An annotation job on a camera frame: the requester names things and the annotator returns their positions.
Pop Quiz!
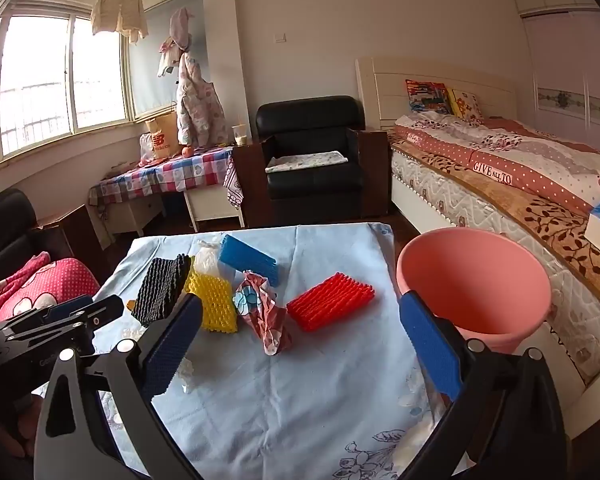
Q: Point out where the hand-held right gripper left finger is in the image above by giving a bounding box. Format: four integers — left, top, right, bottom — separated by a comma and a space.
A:
34, 291, 204, 480

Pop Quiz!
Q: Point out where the blue roller blind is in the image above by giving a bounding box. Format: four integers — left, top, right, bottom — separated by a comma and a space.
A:
129, 0, 204, 121

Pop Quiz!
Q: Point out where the dark wooden side table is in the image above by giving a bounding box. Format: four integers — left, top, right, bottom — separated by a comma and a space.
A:
229, 142, 269, 226

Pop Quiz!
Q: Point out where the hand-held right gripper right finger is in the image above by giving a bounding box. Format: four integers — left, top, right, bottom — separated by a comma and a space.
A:
398, 290, 569, 480

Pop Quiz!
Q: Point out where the blue foam fruit net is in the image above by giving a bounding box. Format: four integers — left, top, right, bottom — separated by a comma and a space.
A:
218, 234, 283, 287

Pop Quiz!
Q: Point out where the black foam fruit net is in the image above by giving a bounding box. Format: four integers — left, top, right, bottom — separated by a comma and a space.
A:
131, 253, 192, 329

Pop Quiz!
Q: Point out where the white sliding door wardrobe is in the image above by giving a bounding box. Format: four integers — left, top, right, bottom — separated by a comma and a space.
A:
510, 0, 600, 127

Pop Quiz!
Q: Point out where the black leather armchair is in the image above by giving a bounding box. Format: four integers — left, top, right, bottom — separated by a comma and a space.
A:
255, 95, 366, 214

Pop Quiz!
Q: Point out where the floral paper wrapper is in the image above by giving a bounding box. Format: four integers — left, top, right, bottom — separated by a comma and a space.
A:
232, 270, 294, 357

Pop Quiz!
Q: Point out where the white drawer cabinet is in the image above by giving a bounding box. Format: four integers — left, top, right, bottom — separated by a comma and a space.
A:
102, 192, 166, 236

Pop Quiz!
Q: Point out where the yellow foam fruit net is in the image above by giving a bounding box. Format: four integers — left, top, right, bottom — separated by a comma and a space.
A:
183, 256, 240, 334

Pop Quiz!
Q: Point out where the checked tablecloth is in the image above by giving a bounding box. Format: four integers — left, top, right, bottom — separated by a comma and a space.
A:
88, 145, 244, 209

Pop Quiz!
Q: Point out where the clear plastic bag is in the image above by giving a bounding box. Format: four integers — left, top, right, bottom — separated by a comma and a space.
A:
192, 240, 226, 279

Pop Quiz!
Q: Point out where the brown leaf pattern blanket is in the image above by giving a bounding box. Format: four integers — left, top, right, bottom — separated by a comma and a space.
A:
387, 137, 600, 317

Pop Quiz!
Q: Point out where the floral padded jacket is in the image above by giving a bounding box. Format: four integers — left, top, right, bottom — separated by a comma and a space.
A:
175, 52, 225, 147

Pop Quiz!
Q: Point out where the cream knitted sweater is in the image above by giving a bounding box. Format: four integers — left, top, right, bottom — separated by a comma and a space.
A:
90, 0, 149, 44

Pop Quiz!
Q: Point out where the floral seat cushion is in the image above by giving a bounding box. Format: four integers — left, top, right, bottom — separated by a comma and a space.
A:
265, 150, 349, 175

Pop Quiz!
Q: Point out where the small white pink garment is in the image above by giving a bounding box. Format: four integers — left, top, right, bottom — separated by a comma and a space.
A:
157, 37, 181, 79

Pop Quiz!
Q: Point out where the colourful printed pillow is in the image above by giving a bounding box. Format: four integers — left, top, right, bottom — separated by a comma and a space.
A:
405, 79, 454, 115

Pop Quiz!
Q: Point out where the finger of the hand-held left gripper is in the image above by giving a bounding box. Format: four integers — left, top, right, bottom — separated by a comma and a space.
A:
0, 294, 125, 344
9, 295, 96, 329

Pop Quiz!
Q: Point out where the dark wooden low table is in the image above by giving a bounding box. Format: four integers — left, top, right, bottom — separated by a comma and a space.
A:
32, 203, 109, 281

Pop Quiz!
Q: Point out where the light blue floral tablecloth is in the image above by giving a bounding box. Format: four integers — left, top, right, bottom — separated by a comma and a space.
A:
92, 221, 474, 480

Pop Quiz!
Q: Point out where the black leather sofa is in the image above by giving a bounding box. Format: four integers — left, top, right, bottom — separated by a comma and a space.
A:
0, 188, 39, 281

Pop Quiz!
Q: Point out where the white wooden bed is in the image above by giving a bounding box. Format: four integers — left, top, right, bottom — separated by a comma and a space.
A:
355, 56, 600, 411

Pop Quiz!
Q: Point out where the white plastic bag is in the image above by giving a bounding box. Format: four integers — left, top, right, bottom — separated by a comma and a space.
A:
138, 132, 157, 166

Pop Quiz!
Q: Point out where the yellow floral pillow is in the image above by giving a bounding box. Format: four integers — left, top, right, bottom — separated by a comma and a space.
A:
450, 89, 485, 122

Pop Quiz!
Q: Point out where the brown paper bag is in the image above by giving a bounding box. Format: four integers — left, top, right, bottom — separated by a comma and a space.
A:
144, 102, 180, 164

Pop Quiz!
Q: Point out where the window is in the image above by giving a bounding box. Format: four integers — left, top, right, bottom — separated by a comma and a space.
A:
0, 0, 134, 172

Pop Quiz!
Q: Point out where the red foam fruit net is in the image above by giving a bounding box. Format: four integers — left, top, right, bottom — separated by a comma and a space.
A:
286, 272, 376, 334

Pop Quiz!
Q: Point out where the pink plastic bin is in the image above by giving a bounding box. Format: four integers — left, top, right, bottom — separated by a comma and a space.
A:
396, 227, 552, 356

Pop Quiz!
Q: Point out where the pink hat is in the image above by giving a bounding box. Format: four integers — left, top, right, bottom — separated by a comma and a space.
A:
168, 7, 195, 54

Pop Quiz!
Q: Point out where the pink dotted floral quilt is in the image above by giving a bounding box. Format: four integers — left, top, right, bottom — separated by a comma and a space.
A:
392, 110, 600, 217

